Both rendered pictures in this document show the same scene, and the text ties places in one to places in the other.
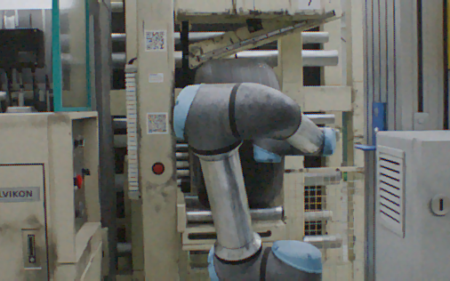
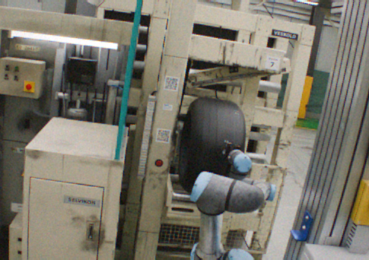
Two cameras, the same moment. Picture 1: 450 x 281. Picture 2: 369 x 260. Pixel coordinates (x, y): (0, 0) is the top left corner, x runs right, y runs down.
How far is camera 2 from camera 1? 0.58 m
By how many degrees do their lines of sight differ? 11
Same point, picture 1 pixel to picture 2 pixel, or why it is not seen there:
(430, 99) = (337, 230)
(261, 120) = (243, 208)
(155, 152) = (158, 153)
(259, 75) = (234, 120)
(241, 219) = (216, 242)
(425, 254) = not seen: outside the picture
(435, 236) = not seen: outside the picture
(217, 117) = (218, 201)
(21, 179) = (90, 194)
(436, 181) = not seen: outside the picture
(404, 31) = (334, 196)
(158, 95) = (167, 118)
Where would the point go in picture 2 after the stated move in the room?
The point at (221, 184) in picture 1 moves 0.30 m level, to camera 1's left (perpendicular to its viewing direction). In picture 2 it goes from (210, 226) to (131, 215)
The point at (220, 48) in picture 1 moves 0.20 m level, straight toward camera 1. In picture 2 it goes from (208, 80) to (210, 84)
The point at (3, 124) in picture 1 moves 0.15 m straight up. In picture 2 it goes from (83, 161) to (86, 125)
